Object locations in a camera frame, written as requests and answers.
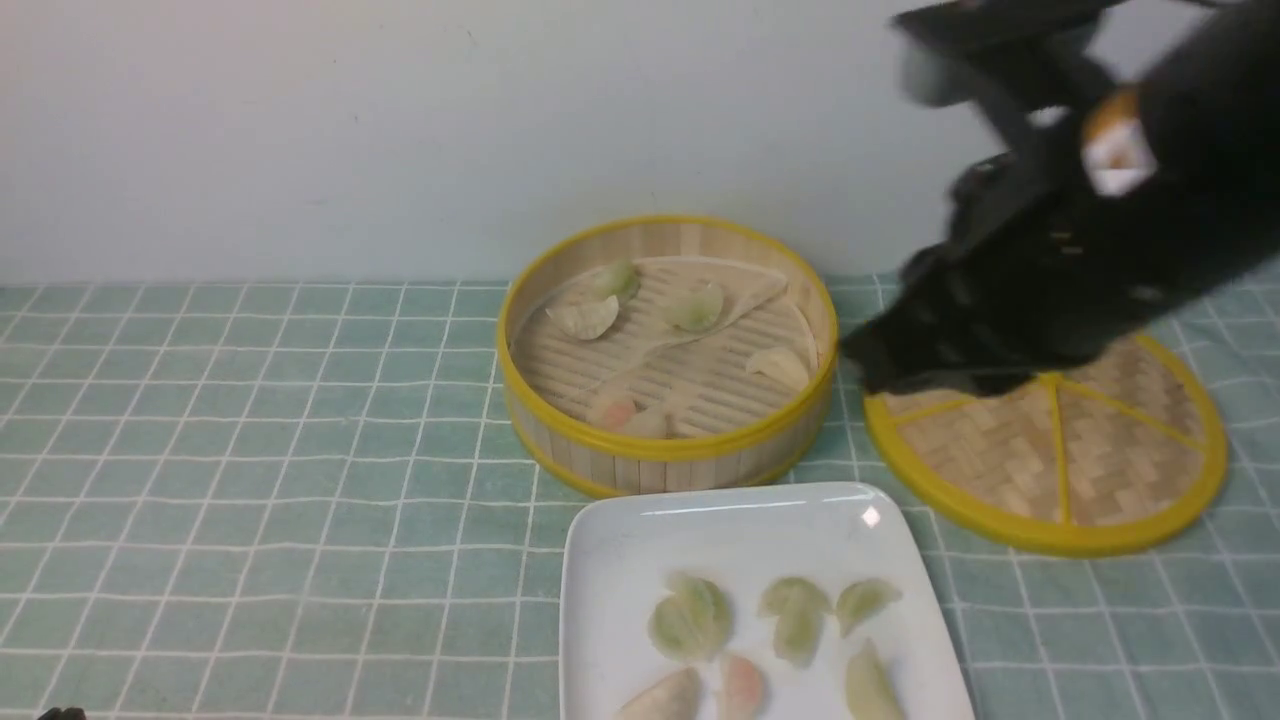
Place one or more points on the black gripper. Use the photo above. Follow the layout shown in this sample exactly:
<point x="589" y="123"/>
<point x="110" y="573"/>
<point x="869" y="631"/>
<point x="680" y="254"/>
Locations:
<point x="1037" y="272"/>

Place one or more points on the green dumpling basket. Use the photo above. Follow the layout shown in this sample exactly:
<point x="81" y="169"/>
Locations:
<point x="693" y="622"/>
<point x="697" y="311"/>

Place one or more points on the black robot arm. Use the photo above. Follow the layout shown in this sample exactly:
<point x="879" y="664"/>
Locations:
<point x="1211" y="101"/>

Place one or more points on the green dumpling plate right top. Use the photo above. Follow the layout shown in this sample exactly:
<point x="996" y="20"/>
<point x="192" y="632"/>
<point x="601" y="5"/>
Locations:
<point x="862" y="600"/>

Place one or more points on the green dumpling plate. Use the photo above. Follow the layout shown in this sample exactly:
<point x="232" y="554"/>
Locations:
<point x="797" y="634"/>
<point x="862" y="600"/>
<point x="869" y="692"/>
<point x="792" y="594"/>

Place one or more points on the green dumpling plate centre top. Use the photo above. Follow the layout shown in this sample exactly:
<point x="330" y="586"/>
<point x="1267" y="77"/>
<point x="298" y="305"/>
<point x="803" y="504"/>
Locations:
<point x="792" y="594"/>

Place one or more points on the white square plate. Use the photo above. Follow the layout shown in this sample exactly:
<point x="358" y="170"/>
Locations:
<point x="620" y="554"/>

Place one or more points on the green dumpling plate centre lower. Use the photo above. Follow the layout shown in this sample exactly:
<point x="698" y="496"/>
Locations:
<point x="797" y="634"/>

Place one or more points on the green dumpling plate right bottom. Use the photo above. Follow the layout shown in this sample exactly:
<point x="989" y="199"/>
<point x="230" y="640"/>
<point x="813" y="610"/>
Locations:
<point x="869" y="692"/>

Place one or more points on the pink dumpling on plate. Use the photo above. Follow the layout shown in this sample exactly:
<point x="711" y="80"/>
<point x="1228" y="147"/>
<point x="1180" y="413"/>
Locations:
<point x="742" y="692"/>

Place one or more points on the white dumpling plate bottom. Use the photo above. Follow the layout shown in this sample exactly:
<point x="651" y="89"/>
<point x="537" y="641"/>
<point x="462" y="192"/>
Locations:
<point x="676" y="696"/>

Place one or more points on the yellow rimmed woven steamer lid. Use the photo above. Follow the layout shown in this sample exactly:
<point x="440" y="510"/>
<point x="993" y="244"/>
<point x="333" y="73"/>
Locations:
<point x="1113" y="458"/>

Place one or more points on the white dumpling basket right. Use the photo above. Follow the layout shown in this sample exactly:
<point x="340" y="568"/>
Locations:
<point x="781" y="365"/>

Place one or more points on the white dumpling basket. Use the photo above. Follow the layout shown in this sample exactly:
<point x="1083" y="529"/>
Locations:
<point x="781" y="365"/>
<point x="587" y="321"/>
<point x="652" y="423"/>

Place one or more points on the yellow rimmed bamboo steamer basket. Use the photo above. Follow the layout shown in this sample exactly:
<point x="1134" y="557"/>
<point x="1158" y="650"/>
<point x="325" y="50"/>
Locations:
<point x="726" y="428"/>

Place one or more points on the white dumpling basket front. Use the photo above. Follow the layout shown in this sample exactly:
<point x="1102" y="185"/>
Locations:
<point x="652" y="423"/>

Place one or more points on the green dumpling at basket back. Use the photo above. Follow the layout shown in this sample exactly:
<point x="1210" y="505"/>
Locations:
<point x="619" y="280"/>

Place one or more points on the pink dumpling basket front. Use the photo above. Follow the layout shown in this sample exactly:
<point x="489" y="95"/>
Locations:
<point x="612" y="413"/>

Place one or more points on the white dumpling basket left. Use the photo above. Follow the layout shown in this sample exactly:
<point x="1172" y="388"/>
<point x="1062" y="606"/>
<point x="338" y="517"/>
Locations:
<point x="587" y="321"/>

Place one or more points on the green checkered tablecloth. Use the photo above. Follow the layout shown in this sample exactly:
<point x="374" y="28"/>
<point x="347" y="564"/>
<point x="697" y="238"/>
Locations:
<point x="249" y="501"/>

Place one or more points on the dark object bottom left corner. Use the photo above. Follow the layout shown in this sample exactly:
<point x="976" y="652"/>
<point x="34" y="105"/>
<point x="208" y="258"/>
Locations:
<point x="66" y="713"/>

